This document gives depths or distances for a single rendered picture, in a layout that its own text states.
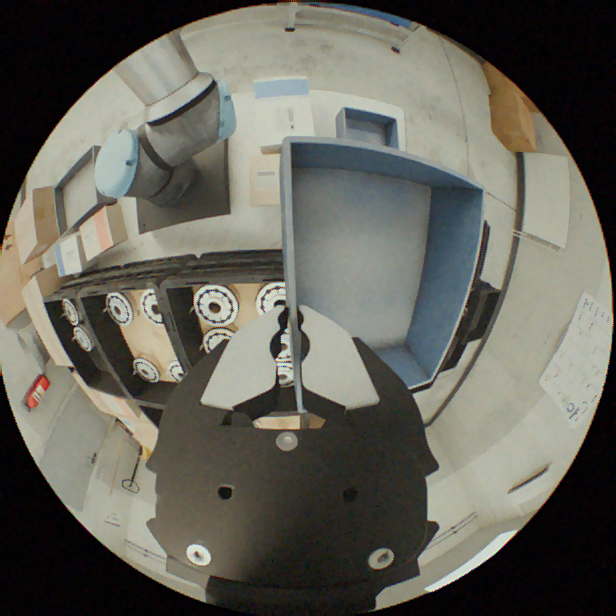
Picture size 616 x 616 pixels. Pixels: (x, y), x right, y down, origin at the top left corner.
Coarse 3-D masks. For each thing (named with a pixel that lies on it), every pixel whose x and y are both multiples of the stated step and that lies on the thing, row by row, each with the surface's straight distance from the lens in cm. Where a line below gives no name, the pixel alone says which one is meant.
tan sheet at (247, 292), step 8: (240, 288) 44; (248, 288) 44; (256, 288) 44; (240, 296) 45; (248, 296) 45; (256, 296) 45; (216, 304) 47; (240, 304) 46; (248, 304) 46; (240, 312) 47; (248, 312) 47; (256, 312) 46; (200, 320) 51; (240, 320) 48; (248, 320) 48
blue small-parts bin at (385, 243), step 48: (288, 144) 10; (336, 144) 11; (288, 192) 10; (336, 192) 17; (384, 192) 19; (432, 192) 22; (480, 192) 18; (288, 240) 10; (336, 240) 17; (384, 240) 19; (432, 240) 22; (480, 240) 18; (288, 288) 11; (336, 288) 19; (384, 288) 21; (432, 288) 22; (384, 336) 24; (432, 336) 22
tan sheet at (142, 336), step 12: (132, 324) 64; (144, 324) 61; (132, 336) 68; (144, 336) 64; (156, 336) 61; (132, 348) 72; (144, 348) 68; (156, 348) 65; (168, 348) 62; (168, 360) 66
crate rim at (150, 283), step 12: (84, 288) 60; (96, 288) 53; (108, 288) 49; (120, 288) 46; (144, 288) 41; (156, 288) 39; (156, 300) 41; (84, 312) 61; (168, 324) 42; (96, 336) 63; (168, 336) 44; (108, 360) 67; (180, 360) 47; (132, 396) 76
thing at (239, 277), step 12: (180, 276) 38; (192, 276) 36; (204, 276) 35; (216, 276) 34; (228, 276) 33; (240, 276) 32; (252, 276) 32; (264, 276) 32; (276, 276) 32; (168, 300) 39; (168, 312) 40; (180, 336) 43; (180, 348) 45
